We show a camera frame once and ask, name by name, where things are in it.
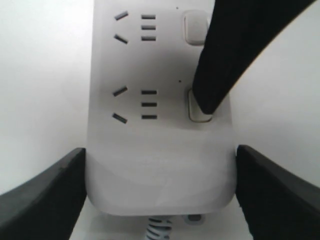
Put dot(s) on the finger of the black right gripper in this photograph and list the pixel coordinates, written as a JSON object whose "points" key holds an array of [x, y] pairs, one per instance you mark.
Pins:
{"points": [[239, 31]]}

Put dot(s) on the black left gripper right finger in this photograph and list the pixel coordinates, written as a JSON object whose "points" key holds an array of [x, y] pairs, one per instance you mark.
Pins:
{"points": [[277, 204]]}

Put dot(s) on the white five-outlet power strip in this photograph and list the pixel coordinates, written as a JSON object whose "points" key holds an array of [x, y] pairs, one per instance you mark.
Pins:
{"points": [[150, 150]]}

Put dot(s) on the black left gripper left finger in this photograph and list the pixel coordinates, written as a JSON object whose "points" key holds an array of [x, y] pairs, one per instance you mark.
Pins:
{"points": [[47, 206]]}

